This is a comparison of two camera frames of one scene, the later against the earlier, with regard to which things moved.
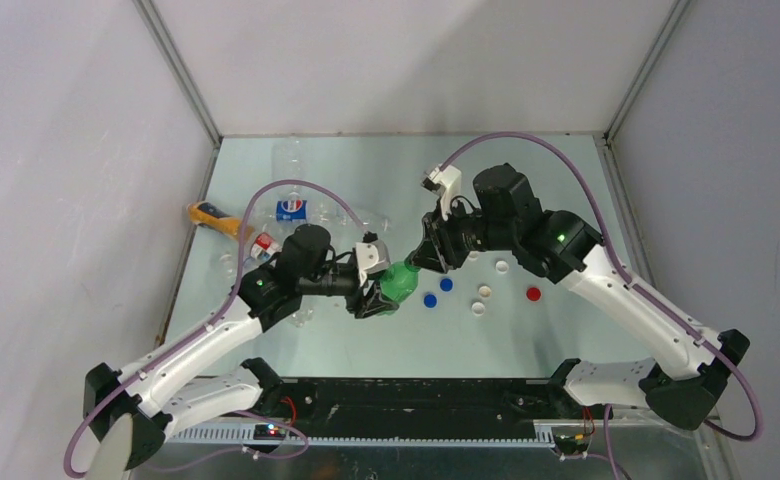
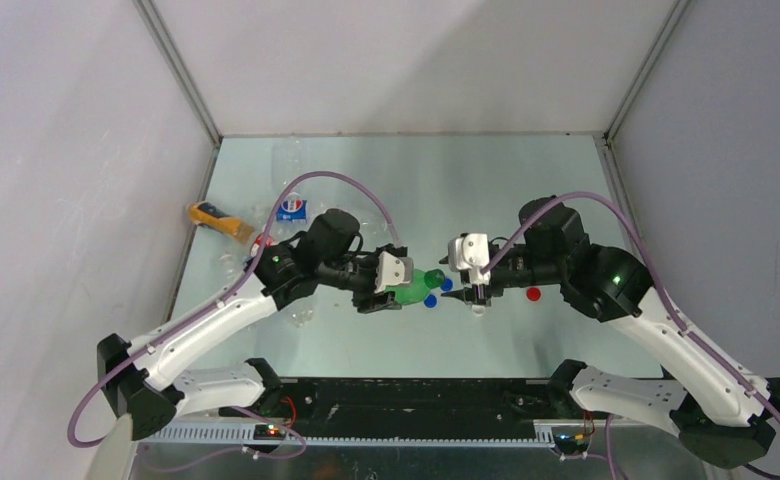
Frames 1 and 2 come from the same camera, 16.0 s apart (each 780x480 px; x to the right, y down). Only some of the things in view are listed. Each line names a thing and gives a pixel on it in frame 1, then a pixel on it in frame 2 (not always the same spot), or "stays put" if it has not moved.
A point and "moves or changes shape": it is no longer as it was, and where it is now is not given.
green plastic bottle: (398, 282) moves or changes shape
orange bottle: (208, 215) stays put
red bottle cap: (533, 294) stays put
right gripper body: (458, 236) to (517, 267)
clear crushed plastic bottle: (300, 317) stays put
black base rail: (420, 408) stays put
